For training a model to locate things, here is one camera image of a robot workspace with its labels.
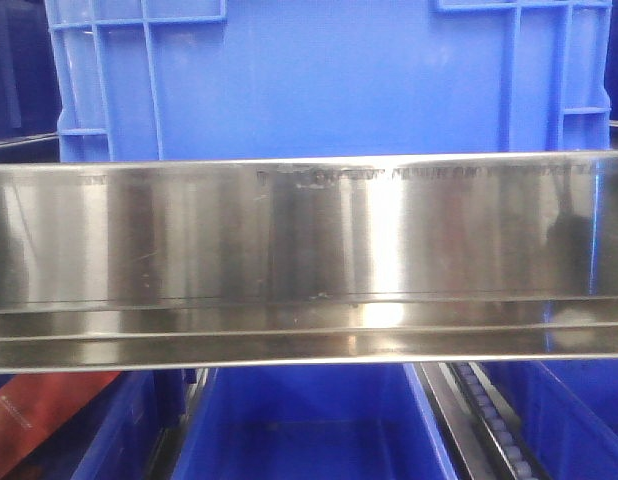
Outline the left metal divider rail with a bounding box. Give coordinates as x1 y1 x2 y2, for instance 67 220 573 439
146 369 208 479

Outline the large blue plastic bin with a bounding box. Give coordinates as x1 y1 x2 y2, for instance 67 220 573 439
45 1 612 162

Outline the white roller conveyor track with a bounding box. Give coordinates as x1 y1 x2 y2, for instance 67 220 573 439
448 363 549 479

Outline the red cardboard box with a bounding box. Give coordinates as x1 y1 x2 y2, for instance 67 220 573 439
0 371 119 479

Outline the stainless steel shelf rail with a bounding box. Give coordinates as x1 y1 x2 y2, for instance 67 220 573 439
0 150 618 373

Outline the lower left blue bin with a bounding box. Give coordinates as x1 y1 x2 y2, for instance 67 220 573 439
72 369 188 479

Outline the lower right blue bin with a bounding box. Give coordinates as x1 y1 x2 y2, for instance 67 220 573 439
482 359 618 479

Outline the lower middle blue bin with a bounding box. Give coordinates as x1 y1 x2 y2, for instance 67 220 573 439
172 364 457 479

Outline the dark metal divider rail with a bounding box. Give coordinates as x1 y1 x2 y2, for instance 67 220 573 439
415 362 497 479

